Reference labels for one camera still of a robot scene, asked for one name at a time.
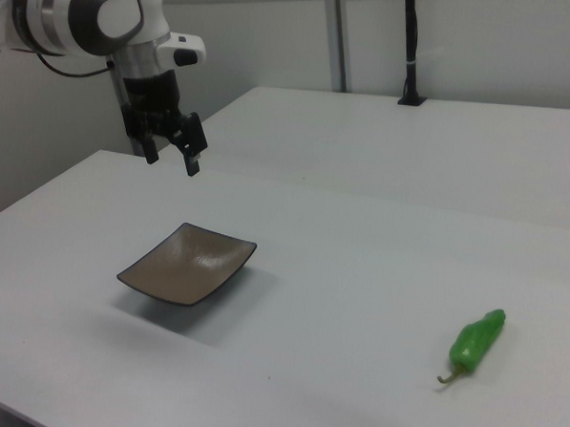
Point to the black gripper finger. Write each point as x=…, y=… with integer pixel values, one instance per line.
x=150, y=151
x=192, y=139

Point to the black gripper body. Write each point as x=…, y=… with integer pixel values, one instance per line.
x=150, y=99

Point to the green chili pepper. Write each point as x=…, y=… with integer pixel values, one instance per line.
x=475, y=344

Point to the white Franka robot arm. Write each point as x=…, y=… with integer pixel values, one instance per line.
x=56, y=10

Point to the square brown ceramic plate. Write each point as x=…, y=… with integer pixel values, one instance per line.
x=186, y=266

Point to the black pole with base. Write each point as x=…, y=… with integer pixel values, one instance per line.
x=411, y=43

